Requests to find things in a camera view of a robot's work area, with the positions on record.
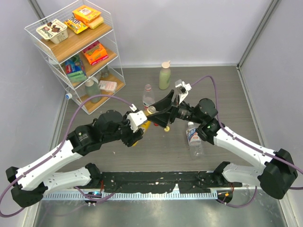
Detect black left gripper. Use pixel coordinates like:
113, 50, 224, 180
102, 112, 144, 147

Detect clear bottle white cap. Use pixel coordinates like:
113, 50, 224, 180
65, 93, 72, 100

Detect clear bottle blue white label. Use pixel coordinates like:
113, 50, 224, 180
186, 122, 204, 159

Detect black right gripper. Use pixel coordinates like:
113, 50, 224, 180
147, 89, 204, 128

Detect orange pink candy box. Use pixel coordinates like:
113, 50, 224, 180
82, 41, 108, 66

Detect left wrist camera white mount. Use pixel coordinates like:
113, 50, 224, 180
126, 104, 148, 132

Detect clear bottle red label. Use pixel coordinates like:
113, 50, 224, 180
142, 84, 155, 109

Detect yellow candy bag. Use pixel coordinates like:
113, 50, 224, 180
64, 17, 88, 34

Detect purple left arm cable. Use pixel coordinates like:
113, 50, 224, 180
0, 95, 134, 217

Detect yellow bottle cap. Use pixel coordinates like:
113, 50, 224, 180
164, 126, 170, 132

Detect yellow sponge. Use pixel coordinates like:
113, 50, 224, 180
87, 17, 104, 29

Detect white slotted cable duct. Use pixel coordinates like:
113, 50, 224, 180
43, 190, 218, 201

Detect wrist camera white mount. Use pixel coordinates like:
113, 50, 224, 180
126, 104, 148, 132
175, 79, 192, 105

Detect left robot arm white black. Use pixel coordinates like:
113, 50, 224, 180
6, 110, 147, 208

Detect orange cracker box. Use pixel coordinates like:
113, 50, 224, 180
72, 5, 101, 23

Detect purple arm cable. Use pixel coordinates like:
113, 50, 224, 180
0, 95, 134, 217
190, 75, 303, 209

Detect white wire shelf rack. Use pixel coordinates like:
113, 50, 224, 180
24, 0, 125, 114

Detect blue green sponge pack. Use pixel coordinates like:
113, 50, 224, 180
64, 54, 87, 83

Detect white chocolate pudding cup pack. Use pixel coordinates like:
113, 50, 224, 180
36, 19, 68, 44

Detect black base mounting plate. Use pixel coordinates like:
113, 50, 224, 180
73, 170, 243, 193

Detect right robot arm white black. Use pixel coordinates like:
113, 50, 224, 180
148, 91, 298, 200

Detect green soap dispenser bottle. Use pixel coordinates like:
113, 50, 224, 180
85, 79, 101, 97

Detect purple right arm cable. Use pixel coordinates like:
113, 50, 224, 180
190, 75, 303, 209

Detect green lotion bottle beige cap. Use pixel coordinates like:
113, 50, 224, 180
159, 61, 171, 90

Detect pink white small packet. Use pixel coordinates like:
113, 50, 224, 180
98, 80, 117, 93

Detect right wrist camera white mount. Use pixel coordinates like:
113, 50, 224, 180
175, 79, 192, 105

